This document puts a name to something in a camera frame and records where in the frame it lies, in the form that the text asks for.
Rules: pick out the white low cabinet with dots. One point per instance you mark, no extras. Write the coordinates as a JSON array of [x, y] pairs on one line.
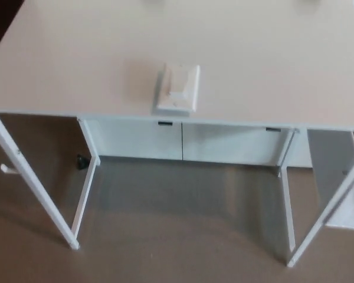
[[129, 141]]

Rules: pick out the white light switch plate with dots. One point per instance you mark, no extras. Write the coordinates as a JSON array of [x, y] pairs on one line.
[[191, 85]]

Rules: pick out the white table leg frame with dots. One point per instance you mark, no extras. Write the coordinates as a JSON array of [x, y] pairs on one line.
[[16, 147], [288, 212]]

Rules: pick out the white hook peg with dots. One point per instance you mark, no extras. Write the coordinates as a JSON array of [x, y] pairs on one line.
[[7, 169]]

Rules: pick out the white rocker switch button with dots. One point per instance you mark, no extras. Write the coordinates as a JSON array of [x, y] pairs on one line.
[[179, 85]]

